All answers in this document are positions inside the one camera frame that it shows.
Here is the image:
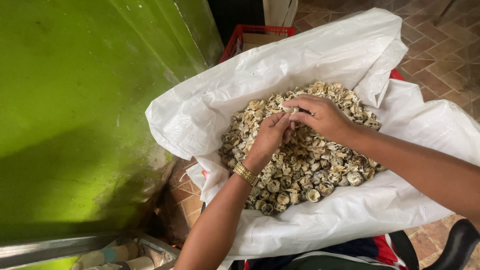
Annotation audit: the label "person's right hand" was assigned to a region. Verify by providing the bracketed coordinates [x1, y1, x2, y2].
[282, 94, 357, 145]

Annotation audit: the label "person's left hand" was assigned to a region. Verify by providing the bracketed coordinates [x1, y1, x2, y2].
[243, 112, 296, 176]

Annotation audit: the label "gold metal wristwatch band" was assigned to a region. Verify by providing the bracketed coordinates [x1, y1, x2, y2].
[232, 161, 260, 187]

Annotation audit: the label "heap of speckled quail eggshells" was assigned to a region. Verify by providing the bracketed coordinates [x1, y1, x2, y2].
[219, 81, 388, 217]

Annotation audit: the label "white woven plastic sack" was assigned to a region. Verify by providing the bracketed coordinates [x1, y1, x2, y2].
[145, 7, 480, 262]

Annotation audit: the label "brown cardboard box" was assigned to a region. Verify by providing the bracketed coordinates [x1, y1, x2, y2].
[241, 32, 290, 53]

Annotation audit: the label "red plastic crate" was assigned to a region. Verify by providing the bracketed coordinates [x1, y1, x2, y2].
[218, 24, 296, 64]

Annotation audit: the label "white wooden board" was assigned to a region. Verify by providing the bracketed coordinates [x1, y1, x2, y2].
[262, 0, 299, 28]

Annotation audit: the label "person's red white blue clothing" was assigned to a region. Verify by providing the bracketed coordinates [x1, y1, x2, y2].
[244, 234, 411, 270]

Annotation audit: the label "cardboard tubes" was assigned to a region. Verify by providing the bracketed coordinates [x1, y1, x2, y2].
[70, 242, 155, 270]

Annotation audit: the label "grey metal frame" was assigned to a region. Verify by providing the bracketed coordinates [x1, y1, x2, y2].
[0, 230, 181, 270]

